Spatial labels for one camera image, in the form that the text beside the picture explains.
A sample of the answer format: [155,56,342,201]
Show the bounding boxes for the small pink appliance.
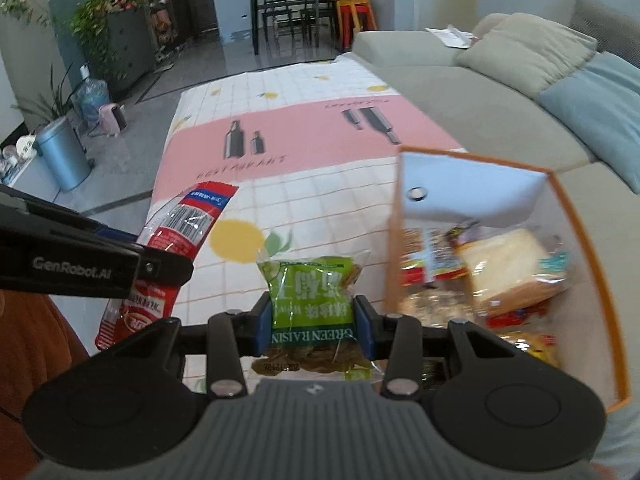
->
[98,102,127,137]

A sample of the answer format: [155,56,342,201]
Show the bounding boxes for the thin branch plant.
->
[0,0,56,28]

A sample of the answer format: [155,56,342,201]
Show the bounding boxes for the red cartoon snack packet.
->
[482,305,563,368]

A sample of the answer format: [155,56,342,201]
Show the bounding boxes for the pink and white printed tablecloth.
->
[145,55,468,396]

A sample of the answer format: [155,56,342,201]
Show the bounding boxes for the large leafy plant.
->
[70,0,132,81]

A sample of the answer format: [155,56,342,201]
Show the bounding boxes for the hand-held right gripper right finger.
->
[352,294,506,398]

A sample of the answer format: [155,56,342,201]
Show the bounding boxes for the grey sofa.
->
[350,0,640,461]

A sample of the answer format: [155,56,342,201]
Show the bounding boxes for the black dining chair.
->
[300,0,338,48]
[257,0,301,46]

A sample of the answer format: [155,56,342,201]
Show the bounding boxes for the grey cabinet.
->
[102,7,156,93]

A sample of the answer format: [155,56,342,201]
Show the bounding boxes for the clear sliced bread packet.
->
[452,227,576,318]

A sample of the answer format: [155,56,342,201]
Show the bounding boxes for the brown cracker packet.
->
[400,227,471,286]

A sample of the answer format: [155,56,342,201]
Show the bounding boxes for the long red snack packet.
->
[95,181,240,352]

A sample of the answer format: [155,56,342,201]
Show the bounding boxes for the metal trash bin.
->
[34,117,92,192]

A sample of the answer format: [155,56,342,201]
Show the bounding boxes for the beige pillow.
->
[455,12,598,101]

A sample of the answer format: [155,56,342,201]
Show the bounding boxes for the green raisin packet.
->
[252,252,386,383]

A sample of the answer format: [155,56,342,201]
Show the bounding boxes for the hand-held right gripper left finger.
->
[117,291,274,398]

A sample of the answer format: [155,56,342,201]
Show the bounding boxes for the clear packet of white candies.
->
[397,287,481,328]

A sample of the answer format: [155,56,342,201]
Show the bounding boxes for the blue water jug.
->
[77,79,110,123]

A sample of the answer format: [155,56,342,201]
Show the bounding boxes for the small blue snack packet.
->
[537,252,573,274]

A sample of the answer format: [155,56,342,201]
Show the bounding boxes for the blue pillow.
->
[537,52,640,188]

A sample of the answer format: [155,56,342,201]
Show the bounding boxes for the white papers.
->
[425,24,482,50]

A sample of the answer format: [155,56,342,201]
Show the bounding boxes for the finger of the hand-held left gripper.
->
[0,184,146,249]
[133,245,195,289]

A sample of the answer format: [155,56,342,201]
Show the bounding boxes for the orange cardboard box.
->
[385,145,631,413]

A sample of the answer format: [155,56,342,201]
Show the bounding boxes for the rust orange cloth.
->
[0,292,93,480]

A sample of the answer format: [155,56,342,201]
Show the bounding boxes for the long-leaf potted plant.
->
[12,62,76,127]

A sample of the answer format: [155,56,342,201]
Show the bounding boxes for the orange stool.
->
[334,0,362,53]
[352,2,378,33]

